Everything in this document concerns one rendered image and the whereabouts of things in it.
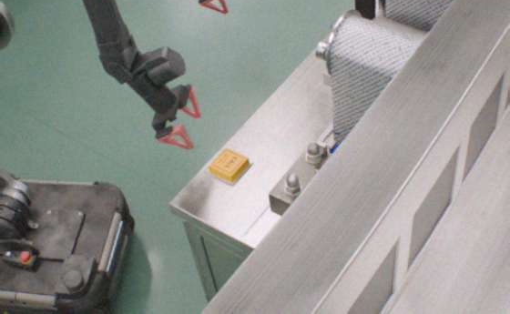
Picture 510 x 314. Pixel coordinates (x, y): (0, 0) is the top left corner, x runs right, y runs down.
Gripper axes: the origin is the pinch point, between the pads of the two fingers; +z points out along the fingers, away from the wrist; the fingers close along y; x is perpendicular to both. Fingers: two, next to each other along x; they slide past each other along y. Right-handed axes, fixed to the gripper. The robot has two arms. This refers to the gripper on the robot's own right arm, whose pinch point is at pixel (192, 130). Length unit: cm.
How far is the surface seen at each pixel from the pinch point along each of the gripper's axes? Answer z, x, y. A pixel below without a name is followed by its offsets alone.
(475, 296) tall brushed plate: -8, -65, -65
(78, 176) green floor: 50, 124, 74
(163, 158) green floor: 68, 93, 85
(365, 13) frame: 12, -37, 34
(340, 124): 12.8, -30.5, -1.3
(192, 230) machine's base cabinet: 17.9, 11.9, -11.9
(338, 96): 5.7, -34.3, -1.2
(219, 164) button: 12.8, 2.3, 1.1
